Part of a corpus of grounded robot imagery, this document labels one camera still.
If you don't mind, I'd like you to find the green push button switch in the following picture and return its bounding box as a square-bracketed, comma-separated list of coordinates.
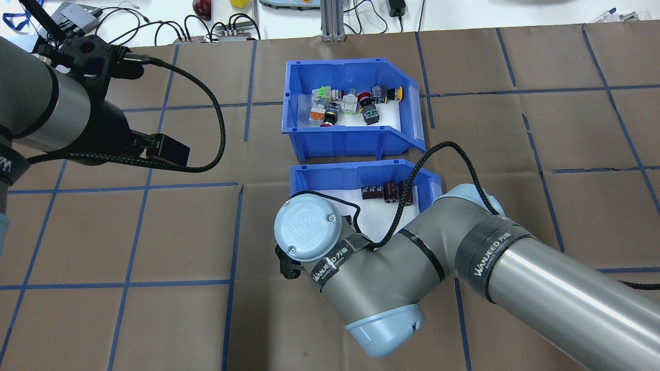
[312, 85, 343, 102]

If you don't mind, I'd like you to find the aluminium extrusion post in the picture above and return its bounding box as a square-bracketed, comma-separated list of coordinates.
[320, 0, 347, 42]

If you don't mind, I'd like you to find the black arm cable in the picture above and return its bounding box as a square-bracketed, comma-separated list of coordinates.
[291, 142, 660, 290]
[21, 54, 227, 173]

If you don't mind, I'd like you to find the pile of small dark parts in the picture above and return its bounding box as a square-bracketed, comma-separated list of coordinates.
[296, 90, 403, 129]

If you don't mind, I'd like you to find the yellow push button switch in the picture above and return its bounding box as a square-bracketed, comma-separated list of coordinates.
[372, 85, 404, 104]

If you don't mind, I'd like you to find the grey electronic box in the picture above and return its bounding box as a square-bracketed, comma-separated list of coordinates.
[52, 2, 104, 34]

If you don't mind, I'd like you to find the blue bin with capacitors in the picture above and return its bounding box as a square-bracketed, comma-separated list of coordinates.
[290, 159, 443, 214]

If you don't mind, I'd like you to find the blue bin with push buttons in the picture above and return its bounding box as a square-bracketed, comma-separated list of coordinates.
[282, 58, 427, 161]

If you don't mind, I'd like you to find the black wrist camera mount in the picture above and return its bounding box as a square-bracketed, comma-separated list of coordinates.
[34, 35, 147, 86]
[275, 245, 305, 280]

